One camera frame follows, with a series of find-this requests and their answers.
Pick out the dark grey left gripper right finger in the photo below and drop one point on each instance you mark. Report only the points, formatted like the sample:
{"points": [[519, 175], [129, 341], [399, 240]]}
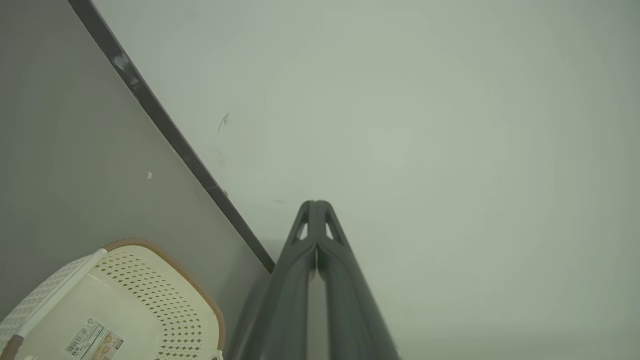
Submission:
{"points": [[350, 310]]}

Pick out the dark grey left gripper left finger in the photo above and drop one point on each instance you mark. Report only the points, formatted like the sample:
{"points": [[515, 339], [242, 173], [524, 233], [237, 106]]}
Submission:
{"points": [[285, 300]]}

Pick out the beige perforated plastic laundry basket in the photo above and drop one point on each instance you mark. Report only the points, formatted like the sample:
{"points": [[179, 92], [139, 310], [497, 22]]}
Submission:
{"points": [[135, 300]]}

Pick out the black wall baseboard strip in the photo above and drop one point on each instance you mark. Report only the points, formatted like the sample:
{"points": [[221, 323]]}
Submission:
{"points": [[160, 117]]}

